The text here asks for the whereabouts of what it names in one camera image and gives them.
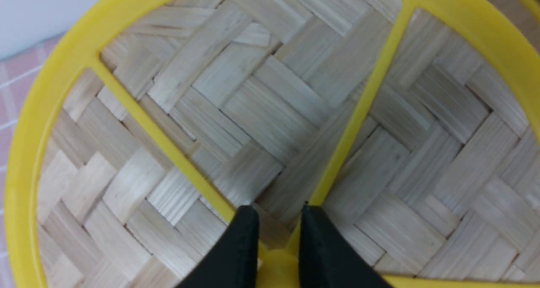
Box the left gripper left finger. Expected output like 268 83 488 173
177 205 259 288

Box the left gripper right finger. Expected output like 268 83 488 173
298 205 391 288

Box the yellow woven bamboo steamer lid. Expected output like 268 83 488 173
5 0 539 288

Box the pink checkered tablecloth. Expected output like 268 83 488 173
0 34 64 288

